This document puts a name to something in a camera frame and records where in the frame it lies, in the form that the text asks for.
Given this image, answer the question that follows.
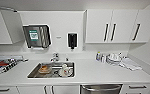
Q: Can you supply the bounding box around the chrome faucet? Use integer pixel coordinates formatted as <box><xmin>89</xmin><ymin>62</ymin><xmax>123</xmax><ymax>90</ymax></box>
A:
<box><xmin>50</xmin><ymin>52</ymin><xmax>61</xmax><ymax>64</ymax></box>

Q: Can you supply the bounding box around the small chrome sink knob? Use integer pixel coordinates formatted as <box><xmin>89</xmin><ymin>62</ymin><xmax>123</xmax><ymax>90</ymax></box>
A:
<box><xmin>64</xmin><ymin>57</ymin><xmax>70</xmax><ymax>63</ymax></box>

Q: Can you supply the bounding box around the orange bowl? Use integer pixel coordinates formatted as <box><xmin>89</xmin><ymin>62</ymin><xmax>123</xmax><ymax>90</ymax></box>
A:
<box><xmin>38</xmin><ymin>64</ymin><xmax>52</xmax><ymax>75</ymax></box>

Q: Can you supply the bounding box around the dish rack with dishes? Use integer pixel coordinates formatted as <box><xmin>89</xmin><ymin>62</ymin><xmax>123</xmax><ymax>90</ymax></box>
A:
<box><xmin>0</xmin><ymin>58</ymin><xmax>21</xmax><ymax>75</ymax></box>

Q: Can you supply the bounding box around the small clear container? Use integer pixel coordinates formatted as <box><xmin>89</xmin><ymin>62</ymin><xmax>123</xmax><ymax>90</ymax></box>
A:
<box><xmin>100</xmin><ymin>53</ymin><xmax>107</xmax><ymax>64</ymax></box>

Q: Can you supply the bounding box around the white drawer stack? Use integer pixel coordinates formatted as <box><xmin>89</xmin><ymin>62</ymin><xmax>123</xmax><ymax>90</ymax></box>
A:
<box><xmin>120</xmin><ymin>82</ymin><xmax>150</xmax><ymax>94</ymax></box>
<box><xmin>0</xmin><ymin>85</ymin><xmax>20</xmax><ymax>94</ymax></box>

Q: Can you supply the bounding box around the stainless steel sink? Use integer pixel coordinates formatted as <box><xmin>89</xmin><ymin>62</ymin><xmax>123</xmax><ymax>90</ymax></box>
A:
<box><xmin>26</xmin><ymin>60</ymin><xmax>77</xmax><ymax>80</ymax></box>

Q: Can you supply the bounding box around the white cup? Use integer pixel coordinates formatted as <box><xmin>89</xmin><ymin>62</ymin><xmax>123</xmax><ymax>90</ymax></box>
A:
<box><xmin>59</xmin><ymin>63</ymin><xmax>74</xmax><ymax>78</ymax></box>

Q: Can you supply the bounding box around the small dish soap bottle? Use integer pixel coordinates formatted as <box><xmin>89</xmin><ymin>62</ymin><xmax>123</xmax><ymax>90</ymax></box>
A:
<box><xmin>95</xmin><ymin>51</ymin><xmax>102</xmax><ymax>63</ymax></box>

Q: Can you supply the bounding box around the steel paper towel dispenser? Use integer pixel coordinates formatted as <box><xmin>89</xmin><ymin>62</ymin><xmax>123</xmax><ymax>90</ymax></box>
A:
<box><xmin>22</xmin><ymin>23</ymin><xmax>53</xmax><ymax>51</ymax></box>

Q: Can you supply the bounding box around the stainless steel dishwasher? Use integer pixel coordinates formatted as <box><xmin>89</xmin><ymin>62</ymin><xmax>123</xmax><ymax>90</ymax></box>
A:
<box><xmin>79</xmin><ymin>83</ymin><xmax>124</xmax><ymax>94</ymax></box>

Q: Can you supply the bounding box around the black soap dispenser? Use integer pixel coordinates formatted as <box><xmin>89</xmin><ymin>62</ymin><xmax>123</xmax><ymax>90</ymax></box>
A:
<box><xmin>67</xmin><ymin>32</ymin><xmax>79</xmax><ymax>51</ymax></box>

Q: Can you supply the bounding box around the white dish cloth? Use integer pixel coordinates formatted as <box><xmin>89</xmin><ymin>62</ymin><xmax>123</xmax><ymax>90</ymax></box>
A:
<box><xmin>119</xmin><ymin>57</ymin><xmax>144</xmax><ymax>72</ymax></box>

